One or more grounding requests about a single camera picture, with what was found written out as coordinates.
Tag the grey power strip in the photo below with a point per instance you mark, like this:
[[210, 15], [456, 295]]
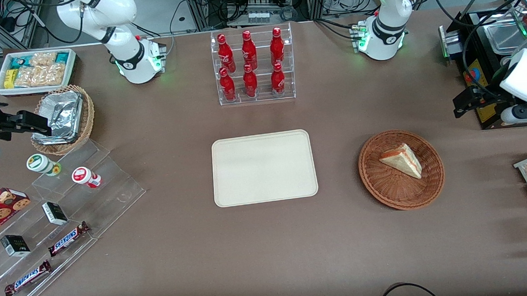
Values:
[[264, 16]]

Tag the triangular sandwich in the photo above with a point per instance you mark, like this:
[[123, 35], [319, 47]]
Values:
[[404, 160]]

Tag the green lid yogurt cup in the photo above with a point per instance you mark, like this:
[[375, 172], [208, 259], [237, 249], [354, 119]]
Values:
[[40, 163]]

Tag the red round knob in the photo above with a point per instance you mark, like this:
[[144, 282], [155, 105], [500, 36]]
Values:
[[471, 76]]

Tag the clear acrylic stepped stand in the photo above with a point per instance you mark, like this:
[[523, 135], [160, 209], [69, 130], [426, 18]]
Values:
[[110, 194]]

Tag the teal snack packet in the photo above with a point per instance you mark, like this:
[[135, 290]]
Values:
[[19, 61]]

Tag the yellow snack packet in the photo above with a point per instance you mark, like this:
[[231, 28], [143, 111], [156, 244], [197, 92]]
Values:
[[9, 79]]

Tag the oval tan wicker basket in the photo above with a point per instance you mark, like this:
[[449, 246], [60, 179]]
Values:
[[87, 117]]

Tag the clear rice cracker bag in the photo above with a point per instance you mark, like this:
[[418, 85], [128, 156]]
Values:
[[41, 75]]

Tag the brown Snickers bar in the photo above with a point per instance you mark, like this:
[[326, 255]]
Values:
[[68, 239], [26, 278]]

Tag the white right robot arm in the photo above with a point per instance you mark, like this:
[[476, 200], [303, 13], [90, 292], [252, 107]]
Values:
[[134, 59]]

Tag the round brown wicker basket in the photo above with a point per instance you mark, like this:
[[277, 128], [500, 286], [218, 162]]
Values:
[[398, 190]]

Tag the steel food pan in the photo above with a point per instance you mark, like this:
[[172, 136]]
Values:
[[504, 39]]

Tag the clear acrylic bottle rack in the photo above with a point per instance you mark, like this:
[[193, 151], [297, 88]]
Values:
[[262, 97]]

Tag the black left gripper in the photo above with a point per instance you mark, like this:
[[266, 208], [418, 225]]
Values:
[[492, 98]]

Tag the beige plastic tray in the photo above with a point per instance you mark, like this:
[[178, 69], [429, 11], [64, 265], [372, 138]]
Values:
[[264, 168]]

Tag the white rectangular snack bin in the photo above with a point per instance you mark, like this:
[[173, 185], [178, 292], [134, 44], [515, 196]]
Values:
[[1, 88]]

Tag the aluminium foil tray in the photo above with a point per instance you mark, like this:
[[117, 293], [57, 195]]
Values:
[[62, 114]]

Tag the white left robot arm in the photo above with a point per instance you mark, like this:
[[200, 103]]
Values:
[[386, 26]]

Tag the small black box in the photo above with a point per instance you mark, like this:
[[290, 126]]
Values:
[[55, 213], [15, 245]]

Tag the red cola bottle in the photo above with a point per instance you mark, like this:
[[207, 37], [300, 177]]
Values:
[[250, 82], [249, 50], [277, 80], [277, 46], [227, 86], [225, 52]]

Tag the black hot food display case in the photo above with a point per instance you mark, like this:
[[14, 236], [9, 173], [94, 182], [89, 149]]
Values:
[[481, 73]]

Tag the red lid yogurt cup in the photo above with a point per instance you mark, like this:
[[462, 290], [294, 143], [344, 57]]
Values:
[[83, 176]]

